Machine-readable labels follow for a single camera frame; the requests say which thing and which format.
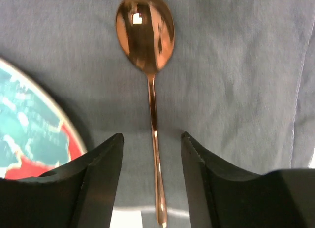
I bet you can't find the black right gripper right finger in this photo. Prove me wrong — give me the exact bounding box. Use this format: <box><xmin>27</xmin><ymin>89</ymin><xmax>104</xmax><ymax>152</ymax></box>
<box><xmin>181</xmin><ymin>132</ymin><xmax>268</xmax><ymax>228</ymax></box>

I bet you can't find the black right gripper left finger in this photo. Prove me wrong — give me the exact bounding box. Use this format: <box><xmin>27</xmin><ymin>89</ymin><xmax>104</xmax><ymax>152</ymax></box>
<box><xmin>36</xmin><ymin>133</ymin><xmax>124</xmax><ymax>228</ymax></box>

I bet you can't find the teal and red plate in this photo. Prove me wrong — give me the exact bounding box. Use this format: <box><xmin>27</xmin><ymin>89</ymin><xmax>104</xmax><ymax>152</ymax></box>
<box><xmin>0</xmin><ymin>59</ymin><xmax>87</xmax><ymax>180</ymax></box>

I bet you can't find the grey cloth placemat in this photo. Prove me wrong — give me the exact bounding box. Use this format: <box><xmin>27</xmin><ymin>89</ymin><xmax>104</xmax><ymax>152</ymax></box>
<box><xmin>0</xmin><ymin>0</ymin><xmax>315</xmax><ymax>228</ymax></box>

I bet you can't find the copper spoon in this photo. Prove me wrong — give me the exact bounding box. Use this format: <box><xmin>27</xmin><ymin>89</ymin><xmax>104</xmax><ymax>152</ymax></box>
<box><xmin>116</xmin><ymin>0</ymin><xmax>175</xmax><ymax>228</ymax></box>

